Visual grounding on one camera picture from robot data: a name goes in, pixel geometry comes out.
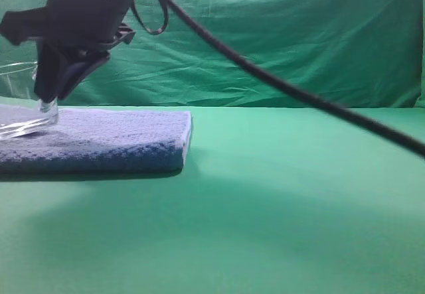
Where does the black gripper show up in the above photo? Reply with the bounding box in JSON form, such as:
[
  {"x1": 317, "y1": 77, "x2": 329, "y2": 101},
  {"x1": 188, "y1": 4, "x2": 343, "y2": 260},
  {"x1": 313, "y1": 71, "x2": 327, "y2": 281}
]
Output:
[{"x1": 1, "y1": 0, "x2": 135, "y2": 102}]

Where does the green cloth backdrop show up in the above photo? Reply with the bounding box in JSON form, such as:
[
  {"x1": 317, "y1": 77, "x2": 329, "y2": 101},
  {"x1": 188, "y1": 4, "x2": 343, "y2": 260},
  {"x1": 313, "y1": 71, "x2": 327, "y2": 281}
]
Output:
[{"x1": 0, "y1": 0, "x2": 425, "y2": 109}]

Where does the transparent glass cup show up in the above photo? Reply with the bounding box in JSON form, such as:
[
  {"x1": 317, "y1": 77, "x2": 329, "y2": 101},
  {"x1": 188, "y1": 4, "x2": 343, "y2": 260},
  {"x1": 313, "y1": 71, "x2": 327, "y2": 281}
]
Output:
[{"x1": 1, "y1": 62, "x2": 58, "y2": 139}]

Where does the folded blue towel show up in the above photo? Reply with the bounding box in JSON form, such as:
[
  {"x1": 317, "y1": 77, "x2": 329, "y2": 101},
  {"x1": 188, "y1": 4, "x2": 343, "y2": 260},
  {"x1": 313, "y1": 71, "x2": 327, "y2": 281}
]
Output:
[{"x1": 1, "y1": 108, "x2": 193, "y2": 176}]

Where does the thin black cable loop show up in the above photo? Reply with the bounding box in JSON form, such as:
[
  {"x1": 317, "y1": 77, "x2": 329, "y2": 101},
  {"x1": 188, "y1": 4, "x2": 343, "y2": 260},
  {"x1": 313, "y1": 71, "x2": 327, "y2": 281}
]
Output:
[{"x1": 131, "y1": 0, "x2": 169, "y2": 37}]

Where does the thick black cable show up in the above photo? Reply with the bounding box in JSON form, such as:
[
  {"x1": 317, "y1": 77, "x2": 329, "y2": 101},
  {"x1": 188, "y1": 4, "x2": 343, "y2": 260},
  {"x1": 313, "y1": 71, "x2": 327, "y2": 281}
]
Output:
[{"x1": 147, "y1": 0, "x2": 425, "y2": 158}]

